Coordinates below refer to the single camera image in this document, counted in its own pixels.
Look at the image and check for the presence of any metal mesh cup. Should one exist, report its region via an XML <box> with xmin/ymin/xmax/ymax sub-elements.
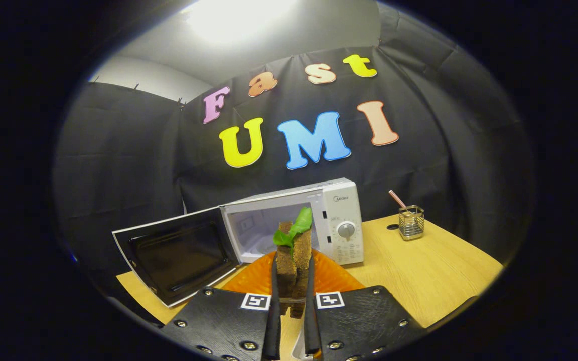
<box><xmin>398</xmin><ymin>205</ymin><xmax>425</xmax><ymax>241</ymax></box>

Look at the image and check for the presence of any white microwave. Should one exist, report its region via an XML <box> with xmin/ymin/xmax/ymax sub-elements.
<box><xmin>112</xmin><ymin>178</ymin><xmax>365</xmax><ymax>308</ymax></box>

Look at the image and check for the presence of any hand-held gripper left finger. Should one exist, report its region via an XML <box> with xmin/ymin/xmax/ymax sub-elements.
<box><xmin>161</xmin><ymin>252</ymin><xmax>282</xmax><ymax>361</ymax></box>

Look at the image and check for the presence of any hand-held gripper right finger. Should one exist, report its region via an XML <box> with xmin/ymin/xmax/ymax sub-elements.
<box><xmin>303</xmin><ymin>249</ymin><xmax>427</xmax><ymax>361</ymax></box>

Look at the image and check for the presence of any pink straw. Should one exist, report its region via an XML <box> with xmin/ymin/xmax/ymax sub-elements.
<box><xmin>388</xmin><ymin>190</ymin><xmax>409</xmax><ymax>211</ymax></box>

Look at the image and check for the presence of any brown bread lettuce sandwich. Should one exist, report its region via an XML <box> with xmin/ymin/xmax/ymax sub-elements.
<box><xmin>272</xmin><ymin>207</ymin><xmax>314</xmax><ymax>319</ymax></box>

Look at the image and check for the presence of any black backdrop cloth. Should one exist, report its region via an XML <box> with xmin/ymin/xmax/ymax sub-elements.
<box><xmin>52</xmin><ymin>3</ymin><xmax>535</xmax><ymax>301</ymax></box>

